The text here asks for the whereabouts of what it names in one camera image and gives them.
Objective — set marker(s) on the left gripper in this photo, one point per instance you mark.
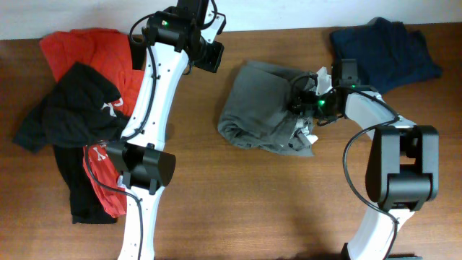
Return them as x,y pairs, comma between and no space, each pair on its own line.
213,61

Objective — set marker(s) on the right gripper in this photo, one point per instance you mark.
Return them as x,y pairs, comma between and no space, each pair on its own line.
308,108

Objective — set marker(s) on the grey shorts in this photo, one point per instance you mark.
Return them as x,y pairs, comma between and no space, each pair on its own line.
257,114

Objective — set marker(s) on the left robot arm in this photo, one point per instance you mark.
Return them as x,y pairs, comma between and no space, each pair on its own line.
177,39

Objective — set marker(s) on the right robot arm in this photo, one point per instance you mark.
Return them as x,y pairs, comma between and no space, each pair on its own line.
403,165

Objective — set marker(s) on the folded navy blue garment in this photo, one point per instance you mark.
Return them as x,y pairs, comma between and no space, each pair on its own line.
387,54

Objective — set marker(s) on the red t-shirt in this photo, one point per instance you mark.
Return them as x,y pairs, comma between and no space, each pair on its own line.
111,55

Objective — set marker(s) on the black t-shirt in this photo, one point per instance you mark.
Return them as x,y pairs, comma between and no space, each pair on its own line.
72,118

